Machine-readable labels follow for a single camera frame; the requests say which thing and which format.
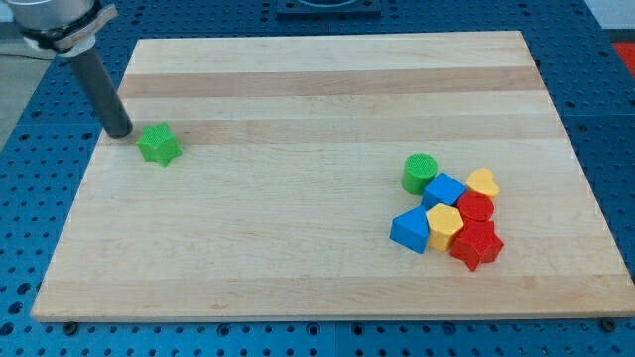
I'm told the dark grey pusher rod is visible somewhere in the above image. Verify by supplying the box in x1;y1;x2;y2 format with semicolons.
67;48;133;139

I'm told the green star block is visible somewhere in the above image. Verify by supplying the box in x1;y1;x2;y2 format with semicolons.
137;123;183;167

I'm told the red star block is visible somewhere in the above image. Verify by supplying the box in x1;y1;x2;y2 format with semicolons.
450;220;505;271

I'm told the light wooden board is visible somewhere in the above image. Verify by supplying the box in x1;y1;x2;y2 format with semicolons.
31;31;634;322

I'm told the green cylinder block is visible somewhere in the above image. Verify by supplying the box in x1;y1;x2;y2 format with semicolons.
401;153;438;195

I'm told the blue triangle block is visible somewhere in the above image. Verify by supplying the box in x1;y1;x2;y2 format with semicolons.
389;206;430;254

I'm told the blue cube block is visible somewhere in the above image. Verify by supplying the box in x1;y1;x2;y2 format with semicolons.
422;173;467;209

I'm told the yellow hexagon block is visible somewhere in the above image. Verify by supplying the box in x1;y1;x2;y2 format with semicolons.
426;203;464;252

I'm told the yellow heart block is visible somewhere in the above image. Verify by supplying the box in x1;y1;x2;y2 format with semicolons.
465;168;500;200

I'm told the red cylinder block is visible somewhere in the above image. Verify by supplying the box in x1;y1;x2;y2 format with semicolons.
456;191;495;222

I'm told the red object at edge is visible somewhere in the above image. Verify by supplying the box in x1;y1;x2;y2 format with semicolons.
613;42;635;76

